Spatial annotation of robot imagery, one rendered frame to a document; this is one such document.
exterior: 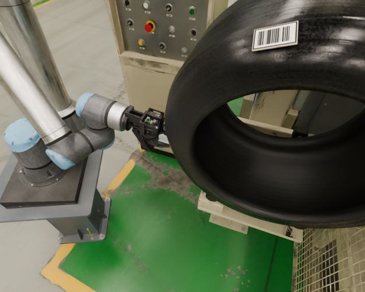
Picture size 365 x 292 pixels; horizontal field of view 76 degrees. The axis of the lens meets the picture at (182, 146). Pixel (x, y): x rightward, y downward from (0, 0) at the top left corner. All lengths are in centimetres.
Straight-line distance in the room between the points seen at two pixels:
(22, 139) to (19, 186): 29
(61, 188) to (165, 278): 84
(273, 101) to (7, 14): 92
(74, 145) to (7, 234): 132
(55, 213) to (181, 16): 111
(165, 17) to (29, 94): 79
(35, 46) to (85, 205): 69
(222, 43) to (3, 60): 63
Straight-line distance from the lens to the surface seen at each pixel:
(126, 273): 168
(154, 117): 74
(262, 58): 39
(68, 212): 122
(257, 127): 99
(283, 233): 92
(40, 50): 103
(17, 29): 100
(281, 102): 94
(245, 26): 43
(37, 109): 84
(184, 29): 133
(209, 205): 85
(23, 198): 130
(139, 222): 176
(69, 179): 127
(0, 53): 87
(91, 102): 80
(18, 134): 116
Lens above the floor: 161
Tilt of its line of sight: 50 degrees down
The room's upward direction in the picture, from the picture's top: straight up
